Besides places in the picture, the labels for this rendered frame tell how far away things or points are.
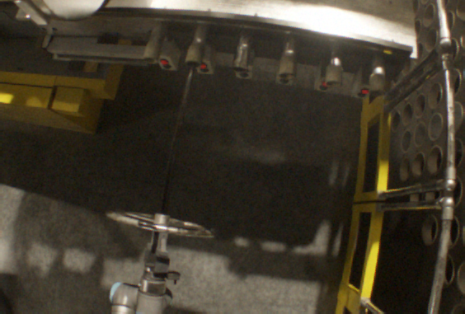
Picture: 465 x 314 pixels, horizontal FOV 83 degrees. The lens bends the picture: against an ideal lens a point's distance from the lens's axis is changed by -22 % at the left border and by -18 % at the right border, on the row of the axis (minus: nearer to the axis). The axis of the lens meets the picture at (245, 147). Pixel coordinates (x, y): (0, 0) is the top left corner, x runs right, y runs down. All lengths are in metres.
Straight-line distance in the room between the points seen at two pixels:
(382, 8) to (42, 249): 2.44
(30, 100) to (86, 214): 0.84
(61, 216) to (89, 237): 0.26
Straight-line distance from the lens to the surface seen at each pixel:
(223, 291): 1.99
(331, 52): 1.21
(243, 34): 1.21
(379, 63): 1.25
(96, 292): 2.25
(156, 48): 1.24
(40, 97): 1.81
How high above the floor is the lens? 1.92
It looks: 79 degrees down
